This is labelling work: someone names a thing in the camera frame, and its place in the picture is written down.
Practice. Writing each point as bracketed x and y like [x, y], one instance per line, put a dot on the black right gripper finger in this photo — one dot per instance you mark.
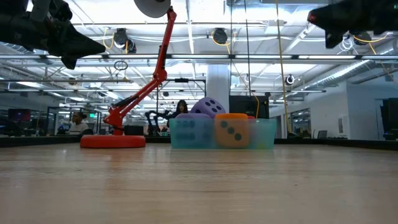
[332, 20]

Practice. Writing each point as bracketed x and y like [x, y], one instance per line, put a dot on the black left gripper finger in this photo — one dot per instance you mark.
[77, 43]

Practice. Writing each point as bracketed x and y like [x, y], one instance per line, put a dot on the large purple foam die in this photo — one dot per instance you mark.
[197, 115]
[208, 107]

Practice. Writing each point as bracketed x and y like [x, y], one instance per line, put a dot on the large orange foam die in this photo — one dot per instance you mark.
[231, 137]

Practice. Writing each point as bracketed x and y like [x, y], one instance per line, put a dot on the black background robot arm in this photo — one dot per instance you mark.
[152, 119]

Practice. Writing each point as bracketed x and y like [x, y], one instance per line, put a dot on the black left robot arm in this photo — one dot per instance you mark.
[14, 6]

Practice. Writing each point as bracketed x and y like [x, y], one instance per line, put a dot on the person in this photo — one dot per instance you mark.
[77, 124]
[180, 109]

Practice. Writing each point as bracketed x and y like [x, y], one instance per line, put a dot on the dark red screen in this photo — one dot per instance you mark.
[19, 114]

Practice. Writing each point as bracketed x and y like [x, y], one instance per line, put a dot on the red desk lamp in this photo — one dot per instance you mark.
[112, 141]

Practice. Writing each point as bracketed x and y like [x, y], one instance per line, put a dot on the black monitor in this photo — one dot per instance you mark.
[390, 118]

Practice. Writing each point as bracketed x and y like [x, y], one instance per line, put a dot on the small dark monitor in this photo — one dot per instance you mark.
[322, 134]

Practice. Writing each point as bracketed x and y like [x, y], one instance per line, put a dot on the black perforated box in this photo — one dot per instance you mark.
[242, 105]

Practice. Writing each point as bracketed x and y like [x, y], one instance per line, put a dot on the white pillar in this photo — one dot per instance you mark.
[217, 84]

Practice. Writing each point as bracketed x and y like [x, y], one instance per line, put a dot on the teal translucent plastic bin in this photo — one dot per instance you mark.
[262, 133]

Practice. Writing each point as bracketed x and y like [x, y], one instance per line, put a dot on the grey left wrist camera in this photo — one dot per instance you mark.
[40, 9]

